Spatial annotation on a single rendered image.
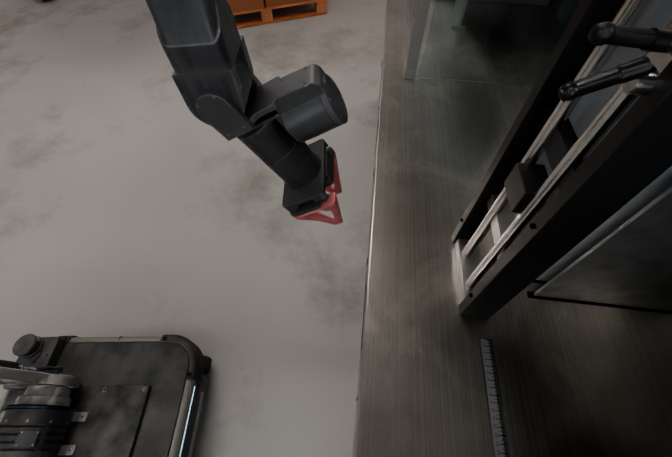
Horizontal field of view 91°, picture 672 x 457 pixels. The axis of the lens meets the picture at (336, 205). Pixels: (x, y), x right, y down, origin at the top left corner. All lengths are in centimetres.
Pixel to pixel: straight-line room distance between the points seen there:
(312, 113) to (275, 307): 129
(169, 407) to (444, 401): 96
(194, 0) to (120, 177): 204
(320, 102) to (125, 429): 120
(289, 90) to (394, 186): 44
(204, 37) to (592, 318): 70
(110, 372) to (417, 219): 115
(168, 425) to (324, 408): 54
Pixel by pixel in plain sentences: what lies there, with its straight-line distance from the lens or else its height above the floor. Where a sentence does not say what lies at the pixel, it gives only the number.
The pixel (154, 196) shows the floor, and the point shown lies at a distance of 212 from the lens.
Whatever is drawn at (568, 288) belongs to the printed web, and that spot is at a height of 95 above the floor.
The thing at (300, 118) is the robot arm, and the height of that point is 124.
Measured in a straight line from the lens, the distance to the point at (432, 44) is 103.
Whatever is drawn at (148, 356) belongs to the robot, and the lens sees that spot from 141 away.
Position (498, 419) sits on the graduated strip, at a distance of 62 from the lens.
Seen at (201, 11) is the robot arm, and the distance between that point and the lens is 33.
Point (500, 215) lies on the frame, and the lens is 55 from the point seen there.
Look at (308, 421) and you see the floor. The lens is 147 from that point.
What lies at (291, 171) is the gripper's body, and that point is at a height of 116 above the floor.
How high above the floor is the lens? 147
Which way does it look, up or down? 54 degrees down
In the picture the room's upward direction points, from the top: straight up
